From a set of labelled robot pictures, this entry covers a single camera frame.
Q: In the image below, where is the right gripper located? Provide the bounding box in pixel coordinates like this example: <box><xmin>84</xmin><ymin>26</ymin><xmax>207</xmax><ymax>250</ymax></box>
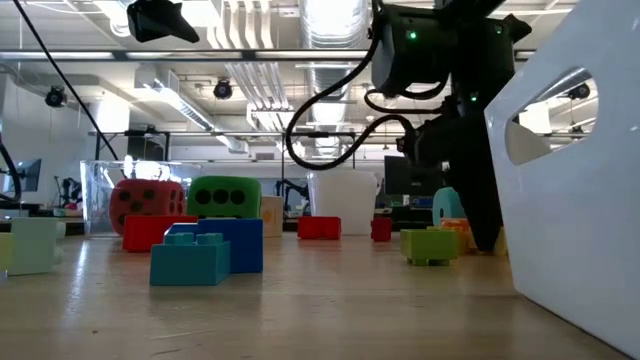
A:
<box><xmin>449</xmin><ymin>89</ymin><xmax>504</xmax><ymax>253</ymax></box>

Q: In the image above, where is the teal foam die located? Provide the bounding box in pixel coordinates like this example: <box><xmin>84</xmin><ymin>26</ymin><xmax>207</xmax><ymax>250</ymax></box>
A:
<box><xmin>432</xmin><ymin>187</ymin><xmax>467</xmax><ymax>227</ymax></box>

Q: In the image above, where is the small orange-yellow square brick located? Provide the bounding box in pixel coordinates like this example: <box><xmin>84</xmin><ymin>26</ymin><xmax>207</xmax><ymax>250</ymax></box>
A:
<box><xmin>492</xmin><ymin>227</ymin><xmax>509</xmax><ymax>257</ymax></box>

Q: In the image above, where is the red foam die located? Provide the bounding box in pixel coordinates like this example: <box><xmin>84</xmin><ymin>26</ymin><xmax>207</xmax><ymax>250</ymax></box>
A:
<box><xmin>108</xmin><ymin>178</ymin><xmax>187</xmax><ymax>237</ymax></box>

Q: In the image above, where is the green foam die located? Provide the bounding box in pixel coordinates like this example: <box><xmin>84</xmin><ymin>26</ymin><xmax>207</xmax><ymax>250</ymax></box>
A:
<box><xmin>186</xmin><ymin>175</ymin><xmax>263</xmax><ymax>221</ymax></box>

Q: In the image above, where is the tan wooden block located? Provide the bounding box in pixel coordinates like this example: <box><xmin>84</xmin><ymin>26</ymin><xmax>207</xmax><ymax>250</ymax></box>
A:
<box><xmin>260</xmin><ymin>194</ymin><xmax>285</xmax><ymax>239</ymax></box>

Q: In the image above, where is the red two-stud brick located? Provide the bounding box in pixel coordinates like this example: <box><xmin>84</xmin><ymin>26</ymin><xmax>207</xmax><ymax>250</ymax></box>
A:
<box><xmin>297</xmin><ymin>215</ymin><xmax>343</xmax><ymax>241</ymax></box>
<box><xmin>122</xmin><ymin>214</ymin><xmax>200</xmax><ymax>253</ymax></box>

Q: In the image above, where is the mint toy brick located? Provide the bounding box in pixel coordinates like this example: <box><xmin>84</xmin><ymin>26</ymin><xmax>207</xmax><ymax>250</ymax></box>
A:
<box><xmin>7</xmin><ymin>217</ymin><xmax>66</xmax><ymax>277</ymax></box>

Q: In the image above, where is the black overhead crossbar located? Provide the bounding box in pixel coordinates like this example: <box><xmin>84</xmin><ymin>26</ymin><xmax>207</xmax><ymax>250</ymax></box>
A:
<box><xmin>0</xmin><ymin>48</ymin><xmax>536</xmax><ymax>63</ymax></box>

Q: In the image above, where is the small green square brick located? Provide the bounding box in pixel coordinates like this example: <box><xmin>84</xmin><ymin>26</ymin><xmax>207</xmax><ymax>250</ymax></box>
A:
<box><xmin>399</xmin><ymin>228</ymin><xmax>459</xmax><ymax>267</ymax></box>

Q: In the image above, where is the large black monitor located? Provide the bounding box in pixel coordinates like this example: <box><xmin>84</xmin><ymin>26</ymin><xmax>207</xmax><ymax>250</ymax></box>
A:
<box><xmin>383</xmin><ymin>155</ymin><xmax>446</xmax><ymax>197</ymax></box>

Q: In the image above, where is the black ceiling spotlight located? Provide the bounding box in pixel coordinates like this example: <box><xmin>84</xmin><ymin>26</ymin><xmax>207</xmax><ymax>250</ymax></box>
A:
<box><xmin>213</xmin><ymin>78</ymin><xmax>234</xmax><ymax>101</ymax></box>
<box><xmin>567</xmin><ymin>82</ymin><xmax>592</xmax><ymax>101</ymax></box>
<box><xmin>44</xmin><ymin>85</ymin><xmax>67</xmax><ymax>109</ymax></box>

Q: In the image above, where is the white plastic bin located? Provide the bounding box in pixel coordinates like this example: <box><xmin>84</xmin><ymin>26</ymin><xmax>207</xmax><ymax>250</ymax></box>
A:
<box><xmin>483</xmin><ymin>0</ymin><xmax>640</xmax><ymax>360</ymax></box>

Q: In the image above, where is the small red cube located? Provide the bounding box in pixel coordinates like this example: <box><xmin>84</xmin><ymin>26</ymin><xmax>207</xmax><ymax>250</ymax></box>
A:
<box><xmin>370</xmin><ymin>217</ymin><xmax>393</xmax><ymax>243</ymax></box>

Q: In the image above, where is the translucent white plastic cup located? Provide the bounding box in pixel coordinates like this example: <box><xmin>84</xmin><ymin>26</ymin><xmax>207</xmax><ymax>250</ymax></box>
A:
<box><xmin>306</xmin><ymin>169</ymin><xmax>380</xmax><ymax>236</ymax></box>

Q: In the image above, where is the clear plastic container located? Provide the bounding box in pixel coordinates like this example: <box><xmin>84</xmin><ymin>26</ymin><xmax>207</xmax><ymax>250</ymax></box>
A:
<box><xmin>79</xmin><ymin>159</ymin><xmax>204</xmax><ymax>236</ymax></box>

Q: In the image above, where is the small desk monitor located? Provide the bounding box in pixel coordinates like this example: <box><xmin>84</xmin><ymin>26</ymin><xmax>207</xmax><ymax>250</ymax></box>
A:
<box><xmin>3</xmin><ymin>158</ymin><xmax>43</xmax><ymax>194</ymax></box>

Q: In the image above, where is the blue toy brick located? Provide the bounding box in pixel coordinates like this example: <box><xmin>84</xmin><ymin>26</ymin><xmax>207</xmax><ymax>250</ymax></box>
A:
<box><xmin>163</xmin><ymin>218</ymin><xmax>265</xmax><ymax>275</ymax></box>

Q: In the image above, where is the teal two-stud brick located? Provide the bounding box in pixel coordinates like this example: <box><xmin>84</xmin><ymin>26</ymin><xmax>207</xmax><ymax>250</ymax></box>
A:
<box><xmin>149</xmin><ymin>232</ymin><xmax>232</xmax><ymax>287</ymax></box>

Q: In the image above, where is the white rectangular air duct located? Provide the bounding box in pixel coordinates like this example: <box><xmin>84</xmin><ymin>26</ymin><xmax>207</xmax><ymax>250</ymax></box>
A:
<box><xmin>133</xmin><ymin>64</ymin><xmax>249</xmax><ymax>154</ymax></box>

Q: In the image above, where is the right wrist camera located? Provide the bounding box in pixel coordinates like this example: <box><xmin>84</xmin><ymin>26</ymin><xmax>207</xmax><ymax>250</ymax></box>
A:
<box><xmin>397</xmin><ymin>117</ymin><xmax>451</xmax><ymax>166</ymax></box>

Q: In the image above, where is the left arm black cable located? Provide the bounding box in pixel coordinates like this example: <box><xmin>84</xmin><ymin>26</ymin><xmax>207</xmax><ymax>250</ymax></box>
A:
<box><xmin>10</xmin><ymin>0</ymin><xmax>121</xmax><ymax>162</ymax></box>

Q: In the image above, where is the silver round air duct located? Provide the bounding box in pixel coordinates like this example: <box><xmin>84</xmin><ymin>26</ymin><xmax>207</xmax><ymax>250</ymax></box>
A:
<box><xmin>298</xmin><ymin>0</ymin><xmax>374</xmax><ymax>159</ymax></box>

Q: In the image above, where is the thick black cable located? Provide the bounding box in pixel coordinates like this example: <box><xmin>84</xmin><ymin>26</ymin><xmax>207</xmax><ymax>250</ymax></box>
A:
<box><xmin>0</xmin><ymin>134</ymin><xmax>24</xmax><ymax>203</ymax></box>

